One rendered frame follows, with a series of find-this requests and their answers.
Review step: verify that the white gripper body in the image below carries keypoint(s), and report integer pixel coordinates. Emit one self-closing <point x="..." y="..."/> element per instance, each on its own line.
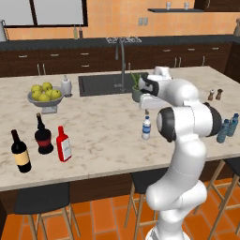
<point x="153" y="102"/>

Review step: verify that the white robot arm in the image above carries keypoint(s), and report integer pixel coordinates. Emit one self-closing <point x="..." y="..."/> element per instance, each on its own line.
<point x="184" y="175"/>

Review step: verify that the clear plastic water bottle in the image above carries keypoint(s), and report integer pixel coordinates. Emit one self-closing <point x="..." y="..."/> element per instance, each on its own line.
<point x="146" y="128"/>

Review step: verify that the green potted plant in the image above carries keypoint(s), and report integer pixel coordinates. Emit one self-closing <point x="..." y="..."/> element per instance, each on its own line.
<point x="136" y="90"/>

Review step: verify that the grey sink tap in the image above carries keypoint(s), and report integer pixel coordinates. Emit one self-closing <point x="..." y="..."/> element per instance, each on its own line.
<point x="122" y="62"/>

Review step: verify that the dark sink basin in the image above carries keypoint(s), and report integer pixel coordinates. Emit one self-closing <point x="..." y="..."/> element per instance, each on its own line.
<point x="100" y="84"/>

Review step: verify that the white-topped salt shaker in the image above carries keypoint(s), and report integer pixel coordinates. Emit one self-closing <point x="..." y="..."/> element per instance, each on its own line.
<point x="211" y="95"/>

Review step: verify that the dark pepper shaker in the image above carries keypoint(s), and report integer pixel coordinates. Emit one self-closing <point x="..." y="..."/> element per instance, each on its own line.
<point x="219" y="94"/>

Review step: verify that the hob with grey grates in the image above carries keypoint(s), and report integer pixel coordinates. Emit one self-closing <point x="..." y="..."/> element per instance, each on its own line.
<point x="123" y="40"/>

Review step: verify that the black seat wooden stool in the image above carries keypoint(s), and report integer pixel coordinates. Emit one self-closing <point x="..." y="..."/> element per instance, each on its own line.
<point x="228" y="187"/>
<point x="143" y="184"/>
<point x="42" y="200"/>

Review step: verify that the blue plastic bottle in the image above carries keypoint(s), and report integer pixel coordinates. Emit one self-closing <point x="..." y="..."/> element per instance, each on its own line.
<point x="233" y="125"/>
<point x="222" y="132"/>

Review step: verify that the dark wood island cabinet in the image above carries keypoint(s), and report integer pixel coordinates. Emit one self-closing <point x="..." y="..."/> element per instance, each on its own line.
<point x="100" y="187"/>

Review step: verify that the red bottle white label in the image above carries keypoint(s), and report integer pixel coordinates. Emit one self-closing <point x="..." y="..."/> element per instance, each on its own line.
<point x="64" y="146"/>

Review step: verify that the yellow-green apple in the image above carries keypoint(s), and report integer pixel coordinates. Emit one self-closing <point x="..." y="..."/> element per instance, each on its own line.
<point x="47" y="86"/>
<point x="56" y="94"/>
<point x="36" y="88"/>
<point x="44" y="98"/>
<point x="36" y="95"/>

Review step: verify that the grey cup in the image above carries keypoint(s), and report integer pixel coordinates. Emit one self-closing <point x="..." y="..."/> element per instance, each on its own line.
<point x="168" y="5"/>
<point x="186" y="5"/>

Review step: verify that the dark wood cupboard run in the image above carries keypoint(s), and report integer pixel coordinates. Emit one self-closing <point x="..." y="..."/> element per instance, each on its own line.
<point x="62" y="59"/>

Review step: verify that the dark brown bottle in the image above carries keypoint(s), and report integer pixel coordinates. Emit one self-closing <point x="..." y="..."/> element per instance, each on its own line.
<point x="80" y="32"/>

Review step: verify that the grey fruit bowl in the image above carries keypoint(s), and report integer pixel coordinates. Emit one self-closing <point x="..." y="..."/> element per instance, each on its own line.
<point x="45" y="104"/>

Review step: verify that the olive glass bottle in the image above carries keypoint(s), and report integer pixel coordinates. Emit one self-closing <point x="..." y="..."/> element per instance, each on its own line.
<point x="75" y="32"/>

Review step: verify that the round dark bottle red label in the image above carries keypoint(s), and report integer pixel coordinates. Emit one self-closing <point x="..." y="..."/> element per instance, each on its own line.
<point x="43" y="139"/>

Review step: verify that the dark wine bottle yellow label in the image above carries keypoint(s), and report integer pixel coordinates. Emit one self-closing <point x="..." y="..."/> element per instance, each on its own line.
<point x="21" y="156"/>

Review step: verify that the grey wall socket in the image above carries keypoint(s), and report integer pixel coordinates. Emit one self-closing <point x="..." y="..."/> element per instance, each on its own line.
<point x="143" y="21"/>

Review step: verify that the dark wall shelf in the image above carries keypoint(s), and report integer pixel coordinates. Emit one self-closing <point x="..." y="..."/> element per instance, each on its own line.
<point x="175" y="10"/>

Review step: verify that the dark wood wall cupboard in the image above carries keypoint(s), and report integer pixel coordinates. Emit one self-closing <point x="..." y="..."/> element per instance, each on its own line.
<point x="218" y="5"/>

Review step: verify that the window with dark frame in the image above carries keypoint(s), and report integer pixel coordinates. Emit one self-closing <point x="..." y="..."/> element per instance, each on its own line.
<point x="43" y="12"/>

